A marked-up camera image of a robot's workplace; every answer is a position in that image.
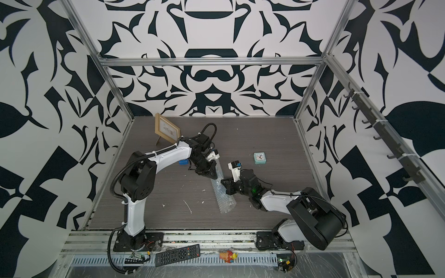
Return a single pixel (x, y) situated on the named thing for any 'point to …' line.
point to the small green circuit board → (134, 255)
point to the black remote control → (177, 255)
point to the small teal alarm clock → (259, 158)
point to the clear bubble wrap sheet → (226, 203)
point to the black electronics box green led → (285, 262)
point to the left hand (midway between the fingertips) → (215, 175)
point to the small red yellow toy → (228, 256)
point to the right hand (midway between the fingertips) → (221, 180)
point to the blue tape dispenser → (183, 162)
